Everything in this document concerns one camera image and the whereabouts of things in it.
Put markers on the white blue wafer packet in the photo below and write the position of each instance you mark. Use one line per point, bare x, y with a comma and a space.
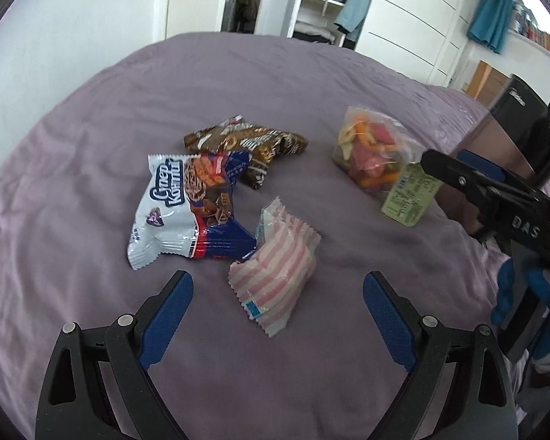
165, 220

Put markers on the orange candy bag green label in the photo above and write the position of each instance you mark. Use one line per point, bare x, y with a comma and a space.
371, 146

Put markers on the wooden headboard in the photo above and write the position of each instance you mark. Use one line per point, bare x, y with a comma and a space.
486, 80

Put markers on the white door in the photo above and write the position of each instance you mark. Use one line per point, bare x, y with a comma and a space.
188, 0

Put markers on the brown black cylindrical appliance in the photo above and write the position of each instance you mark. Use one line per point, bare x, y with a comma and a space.
479, 130

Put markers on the brown chocolate snack packet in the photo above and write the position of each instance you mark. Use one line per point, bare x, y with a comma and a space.
256, 174
238, 140

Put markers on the white wardrobe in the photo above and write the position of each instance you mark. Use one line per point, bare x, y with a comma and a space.
417, 13

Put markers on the blue curtain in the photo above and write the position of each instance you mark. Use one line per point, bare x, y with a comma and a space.
490, 13

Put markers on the pink striped snack packet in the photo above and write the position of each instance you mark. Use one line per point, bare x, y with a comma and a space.
275, 279

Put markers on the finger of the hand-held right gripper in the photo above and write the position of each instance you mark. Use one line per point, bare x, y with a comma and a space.
486, 165
453, 172

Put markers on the grey white folded clothes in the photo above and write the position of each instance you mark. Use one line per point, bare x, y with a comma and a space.
316, 34

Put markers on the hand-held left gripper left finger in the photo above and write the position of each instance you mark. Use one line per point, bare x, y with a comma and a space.
165, 325

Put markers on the row of books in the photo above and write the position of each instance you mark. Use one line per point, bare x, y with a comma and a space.
545, 36

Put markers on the purple bed sheet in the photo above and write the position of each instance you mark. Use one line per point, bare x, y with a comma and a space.
119, 101

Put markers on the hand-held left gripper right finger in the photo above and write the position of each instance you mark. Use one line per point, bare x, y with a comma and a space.
389, 325

